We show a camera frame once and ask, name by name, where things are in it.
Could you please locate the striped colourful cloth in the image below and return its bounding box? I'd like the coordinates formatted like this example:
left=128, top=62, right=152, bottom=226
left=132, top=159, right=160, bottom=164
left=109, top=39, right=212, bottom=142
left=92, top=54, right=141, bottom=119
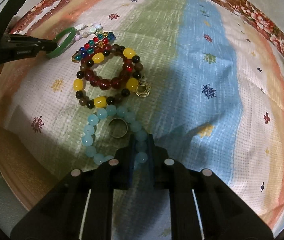
left=0, top=0, right=284, bottom=236

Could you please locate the silver ring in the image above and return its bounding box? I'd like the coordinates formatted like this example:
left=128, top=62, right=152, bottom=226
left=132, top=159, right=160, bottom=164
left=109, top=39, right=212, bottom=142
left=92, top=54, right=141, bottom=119
left=108, top=117, right=129, bottom=139

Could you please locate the yellow and brown bead bracelet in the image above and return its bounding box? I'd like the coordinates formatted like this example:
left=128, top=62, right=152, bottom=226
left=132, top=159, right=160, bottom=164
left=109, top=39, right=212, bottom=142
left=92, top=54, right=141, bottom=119
left=72, top=44, right=145, bottom=110

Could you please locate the multicolour glass bead bracelet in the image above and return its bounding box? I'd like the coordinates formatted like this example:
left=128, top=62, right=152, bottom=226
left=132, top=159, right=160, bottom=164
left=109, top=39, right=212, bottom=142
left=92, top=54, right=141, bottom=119
left=71, top=31, right=117, bottom=64

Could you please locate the light blue bead bracelet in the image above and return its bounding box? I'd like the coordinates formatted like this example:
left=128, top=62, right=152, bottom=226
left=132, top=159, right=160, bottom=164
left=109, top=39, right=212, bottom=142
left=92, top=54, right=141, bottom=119
left=81, top=104, right=149, bottom=165

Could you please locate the green jade bangle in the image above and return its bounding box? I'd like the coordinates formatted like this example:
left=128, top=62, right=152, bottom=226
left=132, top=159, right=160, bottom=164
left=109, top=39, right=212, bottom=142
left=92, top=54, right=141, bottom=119
left=46, top=27, right=77, bottom=59

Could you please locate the dark red bead bracelet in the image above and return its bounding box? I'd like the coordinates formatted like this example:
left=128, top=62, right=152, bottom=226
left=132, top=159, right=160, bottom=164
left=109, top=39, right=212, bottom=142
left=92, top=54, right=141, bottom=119
left=80, top=43, right=136, bottom=91

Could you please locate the metal tin box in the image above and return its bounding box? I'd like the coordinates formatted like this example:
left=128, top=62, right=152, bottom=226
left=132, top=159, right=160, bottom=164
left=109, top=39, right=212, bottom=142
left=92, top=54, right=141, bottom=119
left=0, top=127, right=58, bottom=210

